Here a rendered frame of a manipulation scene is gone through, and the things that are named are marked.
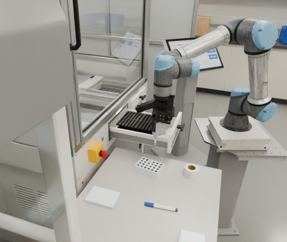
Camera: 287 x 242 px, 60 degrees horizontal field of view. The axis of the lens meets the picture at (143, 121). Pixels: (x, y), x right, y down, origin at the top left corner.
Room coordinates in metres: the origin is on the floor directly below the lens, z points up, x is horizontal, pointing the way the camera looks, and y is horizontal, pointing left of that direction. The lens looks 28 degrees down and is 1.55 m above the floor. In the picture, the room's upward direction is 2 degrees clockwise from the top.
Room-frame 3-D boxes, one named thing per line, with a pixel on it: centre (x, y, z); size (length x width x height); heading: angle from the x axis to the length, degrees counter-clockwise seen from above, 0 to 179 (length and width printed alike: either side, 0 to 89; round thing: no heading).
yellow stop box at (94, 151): (0.95, 0.21, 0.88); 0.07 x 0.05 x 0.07; 163
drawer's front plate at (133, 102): (1.57, 0.04, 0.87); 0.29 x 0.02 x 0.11; 163
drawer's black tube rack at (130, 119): (1.24, 0.02, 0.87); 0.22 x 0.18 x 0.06; 73
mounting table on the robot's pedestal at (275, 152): (1.36, -0.59, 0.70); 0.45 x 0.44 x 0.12; 93
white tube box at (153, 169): (0.97, -0.04, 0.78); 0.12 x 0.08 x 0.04; 63
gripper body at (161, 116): (0.95, -0.08, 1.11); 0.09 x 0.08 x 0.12; 74
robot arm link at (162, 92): (0.95, -0.07, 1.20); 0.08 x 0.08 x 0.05
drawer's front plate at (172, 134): (1.18, -0.17, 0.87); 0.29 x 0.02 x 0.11; 163
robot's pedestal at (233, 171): (1.36, -0.57, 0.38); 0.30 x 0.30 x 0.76; 3
